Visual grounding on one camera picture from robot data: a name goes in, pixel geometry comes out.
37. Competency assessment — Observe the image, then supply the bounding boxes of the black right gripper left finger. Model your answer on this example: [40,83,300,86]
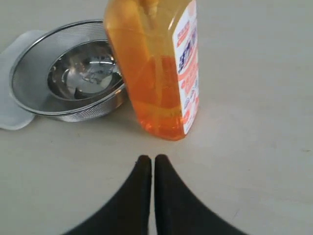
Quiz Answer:
[66,155,152,235]

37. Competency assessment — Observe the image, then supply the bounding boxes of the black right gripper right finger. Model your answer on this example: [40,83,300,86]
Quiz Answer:
[154,154,244,235]

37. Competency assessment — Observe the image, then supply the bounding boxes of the orange pump soap bottle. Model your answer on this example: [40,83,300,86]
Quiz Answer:
[104,0,199,141]

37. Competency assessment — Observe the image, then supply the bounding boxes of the white rectangular plastic tray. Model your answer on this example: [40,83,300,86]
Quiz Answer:
[0,30,45,130]

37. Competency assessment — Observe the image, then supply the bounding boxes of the steel mesh strainer basket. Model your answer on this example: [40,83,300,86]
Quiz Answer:
[10,19,128,122]

